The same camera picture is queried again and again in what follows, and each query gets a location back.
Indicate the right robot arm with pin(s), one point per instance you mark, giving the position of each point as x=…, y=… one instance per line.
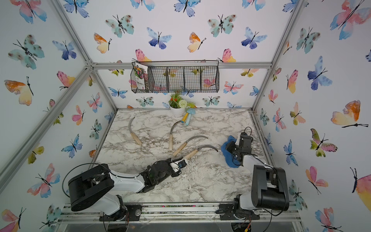
x=269, y=189

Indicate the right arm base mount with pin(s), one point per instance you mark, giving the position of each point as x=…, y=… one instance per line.
x=233, y=211

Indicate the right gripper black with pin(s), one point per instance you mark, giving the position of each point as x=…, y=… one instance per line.
x=230, y=145

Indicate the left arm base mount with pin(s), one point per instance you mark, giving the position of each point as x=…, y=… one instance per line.
x=128, y=213

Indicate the black wire wall basket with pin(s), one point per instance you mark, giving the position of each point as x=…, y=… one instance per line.
x=179, y=76

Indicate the yellow handled garden tool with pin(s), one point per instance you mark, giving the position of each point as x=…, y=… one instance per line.
x=185, y=118

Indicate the seed packet in basket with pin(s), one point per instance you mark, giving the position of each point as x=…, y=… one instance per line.
x=140, y=75

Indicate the aluminium front rail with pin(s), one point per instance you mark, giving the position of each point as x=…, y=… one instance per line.
x=202, y=212

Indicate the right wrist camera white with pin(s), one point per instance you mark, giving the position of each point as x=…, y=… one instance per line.
x=247, y=131

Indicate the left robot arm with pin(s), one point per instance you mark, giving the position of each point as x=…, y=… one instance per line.
x=94, y=187

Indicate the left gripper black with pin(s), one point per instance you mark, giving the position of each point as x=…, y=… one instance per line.
x=167, y=162

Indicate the white pot with plant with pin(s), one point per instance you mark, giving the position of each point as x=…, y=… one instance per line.
x=179, y=105

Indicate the teal garden trowel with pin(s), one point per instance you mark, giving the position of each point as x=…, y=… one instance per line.
x=190, y=113

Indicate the blue microfiber rag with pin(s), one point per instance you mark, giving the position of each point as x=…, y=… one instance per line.
x=228, y=155

